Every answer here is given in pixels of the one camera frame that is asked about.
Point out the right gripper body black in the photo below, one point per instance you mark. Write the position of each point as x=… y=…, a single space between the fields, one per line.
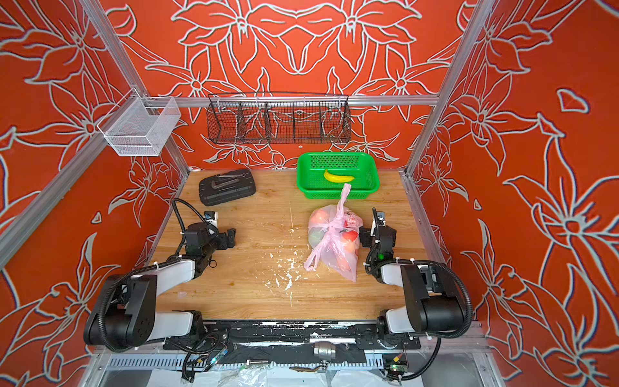
x=379 y=235

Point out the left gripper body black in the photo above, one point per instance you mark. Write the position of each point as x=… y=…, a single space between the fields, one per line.
x=222 y=239

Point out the pink plastic bag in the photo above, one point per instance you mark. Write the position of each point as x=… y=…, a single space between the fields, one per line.
x=333 y=235

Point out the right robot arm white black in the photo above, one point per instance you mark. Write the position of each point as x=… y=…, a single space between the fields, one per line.
x=437 y=302

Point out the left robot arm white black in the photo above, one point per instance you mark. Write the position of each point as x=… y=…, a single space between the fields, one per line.
x=125 y=314

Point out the black tool case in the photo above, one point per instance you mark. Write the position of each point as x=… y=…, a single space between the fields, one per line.
x=226 y=187

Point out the green plastic basket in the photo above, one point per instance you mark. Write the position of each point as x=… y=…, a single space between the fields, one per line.
x=313 y=185

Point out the yellow banana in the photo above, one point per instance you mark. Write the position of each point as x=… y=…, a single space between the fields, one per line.
x=338 y=178

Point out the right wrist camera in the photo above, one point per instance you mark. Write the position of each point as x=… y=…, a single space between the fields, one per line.
x=379 y=219

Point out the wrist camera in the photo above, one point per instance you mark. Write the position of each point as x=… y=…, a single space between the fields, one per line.
x=211 y=217
x=379 y=219

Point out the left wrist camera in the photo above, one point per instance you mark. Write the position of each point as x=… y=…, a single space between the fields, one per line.
x=211 y=217

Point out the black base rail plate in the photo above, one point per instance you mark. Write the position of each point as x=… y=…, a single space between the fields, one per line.
x=358 y=334

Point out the black wire wall basket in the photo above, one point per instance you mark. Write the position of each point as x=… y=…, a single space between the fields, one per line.
x=284 y=118

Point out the white wire wall basket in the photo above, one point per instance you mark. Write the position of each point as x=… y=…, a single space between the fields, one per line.
x=136 y=129

